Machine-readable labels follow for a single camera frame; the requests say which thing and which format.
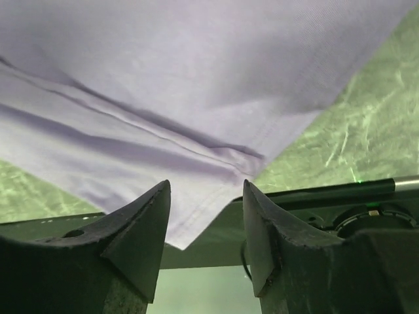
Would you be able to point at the black base beam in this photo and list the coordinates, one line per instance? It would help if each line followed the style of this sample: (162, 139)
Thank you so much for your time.
(203, 242)

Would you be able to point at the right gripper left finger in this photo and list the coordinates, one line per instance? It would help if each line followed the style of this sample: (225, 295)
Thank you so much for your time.
(115, 259)

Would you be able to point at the aluminium rail frame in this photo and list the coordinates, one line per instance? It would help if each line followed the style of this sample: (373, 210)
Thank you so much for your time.
(406, 183)

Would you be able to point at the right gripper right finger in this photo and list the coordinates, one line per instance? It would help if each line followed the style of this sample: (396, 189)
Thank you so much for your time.
(278, 243)

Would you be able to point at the lavender t shirt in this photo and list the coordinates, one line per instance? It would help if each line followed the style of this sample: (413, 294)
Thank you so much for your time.
(105, 99)

